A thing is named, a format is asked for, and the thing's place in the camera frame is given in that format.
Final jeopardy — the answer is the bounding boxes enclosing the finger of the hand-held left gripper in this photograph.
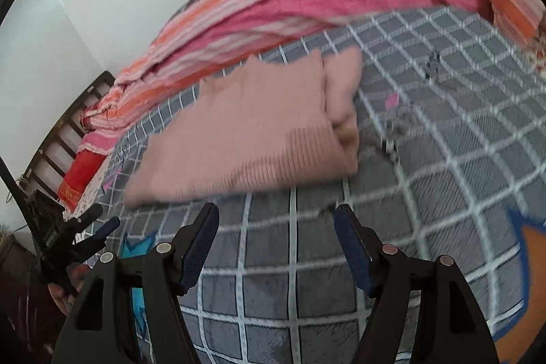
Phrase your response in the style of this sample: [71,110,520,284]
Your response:
[64,204,104,239]
[77,216,121,260]

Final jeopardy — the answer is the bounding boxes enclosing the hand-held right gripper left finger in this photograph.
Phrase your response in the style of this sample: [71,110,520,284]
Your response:
[51,202,220,364]

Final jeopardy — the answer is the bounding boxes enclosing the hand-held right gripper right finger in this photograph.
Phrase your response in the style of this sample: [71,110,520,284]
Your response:
[333,203,500,364]

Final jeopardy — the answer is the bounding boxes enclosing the pink knit sweater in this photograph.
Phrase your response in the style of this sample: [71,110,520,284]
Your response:
[124,47,364,208]

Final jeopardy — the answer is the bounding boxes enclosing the person's left hand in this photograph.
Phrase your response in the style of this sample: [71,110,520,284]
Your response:
[48,262,92,317]

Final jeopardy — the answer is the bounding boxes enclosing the red embroidered pillow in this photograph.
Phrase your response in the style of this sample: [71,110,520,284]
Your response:
[57,148,107,209]

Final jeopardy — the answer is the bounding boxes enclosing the dark wooden slatted headboard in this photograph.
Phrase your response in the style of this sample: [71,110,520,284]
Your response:
[17,71,116,203]

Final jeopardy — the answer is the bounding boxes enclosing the grey checked star blanket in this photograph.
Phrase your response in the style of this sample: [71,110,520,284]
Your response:
[91,8,546,364]

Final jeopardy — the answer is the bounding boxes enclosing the pink orange striped quilt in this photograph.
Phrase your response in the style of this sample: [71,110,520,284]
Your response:
[81,0,546,154]

